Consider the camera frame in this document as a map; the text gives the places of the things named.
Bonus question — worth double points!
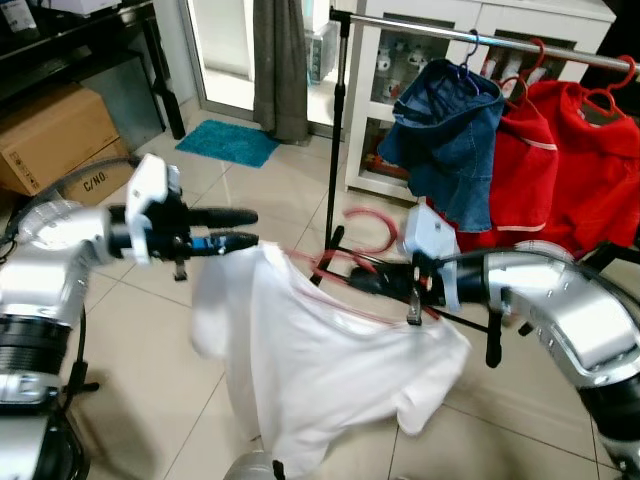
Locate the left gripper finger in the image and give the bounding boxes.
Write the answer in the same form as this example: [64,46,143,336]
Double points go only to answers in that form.
[188,206,259,230]
[200,231,259,255]

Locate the red plastic hanger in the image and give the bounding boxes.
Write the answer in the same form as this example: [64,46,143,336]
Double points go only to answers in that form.
[285,207,446,326]
[583,55,639,119]
[500,38,549,106]

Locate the blue plastic hanger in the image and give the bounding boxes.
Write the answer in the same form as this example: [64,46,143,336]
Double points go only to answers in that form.
[458,30,483,81]

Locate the teal floor mat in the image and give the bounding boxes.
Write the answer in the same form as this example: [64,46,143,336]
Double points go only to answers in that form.
[175,120,281,169]

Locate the cardboard box with lettering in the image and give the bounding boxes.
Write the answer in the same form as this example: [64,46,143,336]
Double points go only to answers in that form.
[55,140,141,208]

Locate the blue denim garment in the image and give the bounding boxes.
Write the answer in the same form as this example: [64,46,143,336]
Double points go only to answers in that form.
[377,58,506,233]

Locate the grey curtain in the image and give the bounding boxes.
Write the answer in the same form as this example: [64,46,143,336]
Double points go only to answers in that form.
[252,0,311,143]

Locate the plain cardboard box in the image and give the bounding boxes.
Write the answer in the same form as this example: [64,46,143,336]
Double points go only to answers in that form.
[0,85,123,196]

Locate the plain red jacket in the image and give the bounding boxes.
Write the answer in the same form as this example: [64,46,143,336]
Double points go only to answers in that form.
[525,80,640,259]

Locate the white framed glass door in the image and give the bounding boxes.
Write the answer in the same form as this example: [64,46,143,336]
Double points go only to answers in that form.
[180,0,341,126]

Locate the black metal desk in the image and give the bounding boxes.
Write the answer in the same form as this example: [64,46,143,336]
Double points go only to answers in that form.
[0,0,188,141]

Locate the dark wooden cabinet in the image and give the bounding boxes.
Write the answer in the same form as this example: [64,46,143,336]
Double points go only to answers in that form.
[610,0,640,61]

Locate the white glass-door cabinet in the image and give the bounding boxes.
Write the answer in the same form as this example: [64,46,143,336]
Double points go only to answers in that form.
[345,0,616,201]

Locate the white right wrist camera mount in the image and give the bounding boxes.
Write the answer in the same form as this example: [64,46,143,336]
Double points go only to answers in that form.
[400,200,463,313]

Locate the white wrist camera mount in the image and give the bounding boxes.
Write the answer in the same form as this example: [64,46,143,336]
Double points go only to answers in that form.
[125,153,183,266]
[400,200,463,313]

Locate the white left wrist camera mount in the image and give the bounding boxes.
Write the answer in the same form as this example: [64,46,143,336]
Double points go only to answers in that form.
[125,153,183,266]

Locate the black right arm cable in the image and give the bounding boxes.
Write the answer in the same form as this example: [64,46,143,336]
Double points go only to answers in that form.
[440,243,640,331]

